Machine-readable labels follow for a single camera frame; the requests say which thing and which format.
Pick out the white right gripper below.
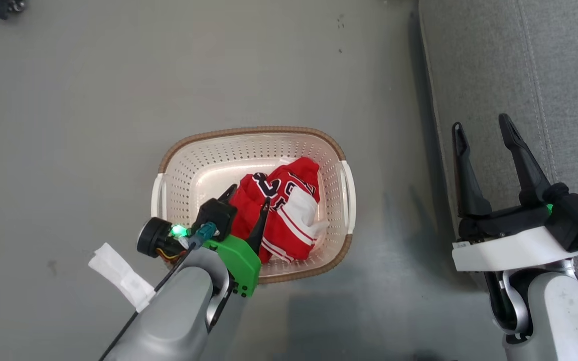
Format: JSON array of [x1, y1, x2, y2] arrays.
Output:
[[452, 114, 578, 272]]

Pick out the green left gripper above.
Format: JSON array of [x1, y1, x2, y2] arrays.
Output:
[[137, 184, 272, 297]]

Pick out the red and white jersey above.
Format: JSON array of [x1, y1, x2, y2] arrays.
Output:
[[229, 157, 330, 264]]

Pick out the grey fabric sofa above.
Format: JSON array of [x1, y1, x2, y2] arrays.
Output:
[[418, 0, 578, 306]]

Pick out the beige perforated laundry basket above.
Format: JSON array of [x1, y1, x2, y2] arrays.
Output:
[[151, 126, 356, 285]]

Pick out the white paper tag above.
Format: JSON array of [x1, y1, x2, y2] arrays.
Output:
[[88, 243, 156, 313]]

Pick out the teal left cable connector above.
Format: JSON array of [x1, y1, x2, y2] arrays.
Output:
[[187, 222, 218, 250]]

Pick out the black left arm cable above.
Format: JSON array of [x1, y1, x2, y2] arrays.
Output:
[[99, 246, 194, 361]]

